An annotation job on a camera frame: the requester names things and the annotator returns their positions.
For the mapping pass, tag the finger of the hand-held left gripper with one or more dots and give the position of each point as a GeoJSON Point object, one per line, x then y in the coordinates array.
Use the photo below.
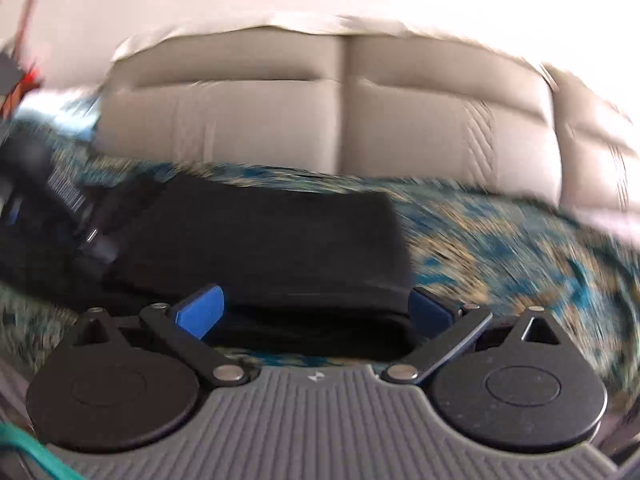
{"type": "Point", "coordinates": [97, 242]}

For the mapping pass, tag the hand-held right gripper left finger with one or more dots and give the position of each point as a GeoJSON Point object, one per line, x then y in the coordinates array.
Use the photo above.
{"type": "Point", "coordinates": [200, 312]}

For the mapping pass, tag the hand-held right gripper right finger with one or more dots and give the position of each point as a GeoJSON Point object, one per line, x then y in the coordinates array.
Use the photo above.
{"type": "Point", "coordinates": [427, 311]}

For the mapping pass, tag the black pants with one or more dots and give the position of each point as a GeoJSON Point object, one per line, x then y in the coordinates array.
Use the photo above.
{"type": "Point", "coordinates": [270, 250]}

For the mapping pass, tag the teal white cloth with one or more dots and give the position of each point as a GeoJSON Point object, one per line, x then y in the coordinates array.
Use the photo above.
{"type": "Point", "coordinates": [65, 115]}

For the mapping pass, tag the teal patterned blanket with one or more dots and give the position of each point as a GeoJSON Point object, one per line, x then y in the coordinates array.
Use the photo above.
{"type": "Point", "coordinates": [500, 260]}

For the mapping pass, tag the red blurred object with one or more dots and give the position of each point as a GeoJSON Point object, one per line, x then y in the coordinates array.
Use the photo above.
{"type": "Point", "coordinates": [30, 75]}

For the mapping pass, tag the beige leather sofa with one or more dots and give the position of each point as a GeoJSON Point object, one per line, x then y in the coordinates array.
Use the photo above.
{"type": "Point", "coordinates": [280, 110]}

